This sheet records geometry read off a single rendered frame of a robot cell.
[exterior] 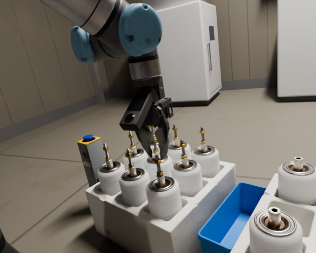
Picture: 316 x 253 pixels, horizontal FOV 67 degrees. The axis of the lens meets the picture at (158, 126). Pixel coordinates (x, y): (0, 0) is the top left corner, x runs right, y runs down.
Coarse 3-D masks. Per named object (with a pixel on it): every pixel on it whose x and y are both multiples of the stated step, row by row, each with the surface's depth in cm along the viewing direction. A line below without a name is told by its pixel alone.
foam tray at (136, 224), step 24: (96, 192) 82; (120, 192) 79; (216, 192) 76; (96, 216) 85; (120, 216) 73; (144, 216) 66; (192, 216) 66; (120, 240) 79; (144, 240) 68; (168, 240) 60; (192, 240) 67
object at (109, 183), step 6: (120, 168) 81; (102, 174) 79; (108, 174) 78; (114, 174) 79; (120, 174) 80; (102, 180) 79; (108, 180) 79; (114, 180) 79; (102, 186) 81; (108, 186) 80; (114, 186) 79; (108, 192) 80; (114, 192) 80
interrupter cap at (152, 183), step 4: (152, 180) 69; (156, 180) 69; (168, 180) 68; (172, 180) 67; (148, 184) 67; (152, 184) 67; (156, 184) 67; (168, 184) 66; (172, 184) 65; (152, 188) 65; (156, 188) 65; (160, 188) 64; (164, 188) 64; (168, 188) 64
